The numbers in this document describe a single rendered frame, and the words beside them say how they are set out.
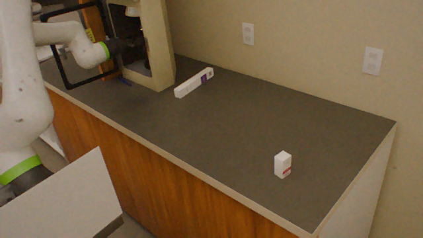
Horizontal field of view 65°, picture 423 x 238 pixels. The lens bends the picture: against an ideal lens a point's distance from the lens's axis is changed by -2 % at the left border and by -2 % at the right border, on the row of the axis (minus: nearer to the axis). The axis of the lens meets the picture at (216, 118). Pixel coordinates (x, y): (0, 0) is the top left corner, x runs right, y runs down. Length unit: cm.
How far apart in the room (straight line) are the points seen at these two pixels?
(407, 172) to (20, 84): 152
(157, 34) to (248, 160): 78
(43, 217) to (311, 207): 76
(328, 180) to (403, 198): 67
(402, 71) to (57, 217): 129
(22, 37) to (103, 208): 56
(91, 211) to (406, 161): 129
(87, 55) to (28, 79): 61
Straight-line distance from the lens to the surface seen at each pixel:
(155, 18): 168
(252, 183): 118
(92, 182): 104
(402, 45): 146
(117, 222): 118
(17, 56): 111
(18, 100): 101
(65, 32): 162
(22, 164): 111
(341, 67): 158
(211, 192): 133
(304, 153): 130
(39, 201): 98
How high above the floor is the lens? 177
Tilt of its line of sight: 33 degrees down
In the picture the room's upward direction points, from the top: 6 degrees counter-clockwise
